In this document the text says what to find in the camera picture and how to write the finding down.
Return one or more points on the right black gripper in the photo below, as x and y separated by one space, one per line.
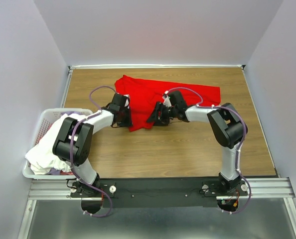
162 121

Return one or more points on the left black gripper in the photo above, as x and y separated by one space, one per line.
129 121

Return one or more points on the red t shirt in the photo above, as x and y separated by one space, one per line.
145 93

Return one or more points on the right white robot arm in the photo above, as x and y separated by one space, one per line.
228 127

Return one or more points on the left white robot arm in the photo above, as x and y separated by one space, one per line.
73 142

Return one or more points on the white laundry basket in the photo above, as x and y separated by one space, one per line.
47 117

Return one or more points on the white t shirt in basket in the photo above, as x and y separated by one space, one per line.
41 158

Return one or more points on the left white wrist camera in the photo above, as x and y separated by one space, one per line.
127 100

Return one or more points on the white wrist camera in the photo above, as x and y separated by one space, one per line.
127 100
166 101

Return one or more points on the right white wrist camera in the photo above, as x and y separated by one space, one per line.
166 101

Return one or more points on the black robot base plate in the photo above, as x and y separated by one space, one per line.
159 193

